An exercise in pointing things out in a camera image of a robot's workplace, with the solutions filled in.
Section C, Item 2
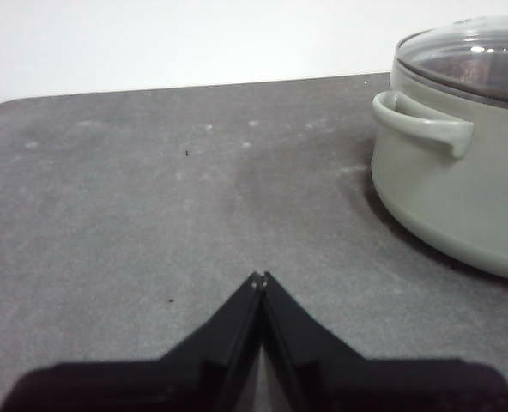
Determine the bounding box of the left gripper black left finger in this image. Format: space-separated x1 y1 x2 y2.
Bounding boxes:
0 270 265 412

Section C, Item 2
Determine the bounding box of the glass lid with green knob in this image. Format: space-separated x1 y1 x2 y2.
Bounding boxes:
396 14 508 109

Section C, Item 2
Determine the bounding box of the pale green electric pot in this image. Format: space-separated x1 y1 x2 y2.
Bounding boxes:
371 64 508 285

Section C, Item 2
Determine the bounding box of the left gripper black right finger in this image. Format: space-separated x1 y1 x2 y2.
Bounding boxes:
261 270 508 412

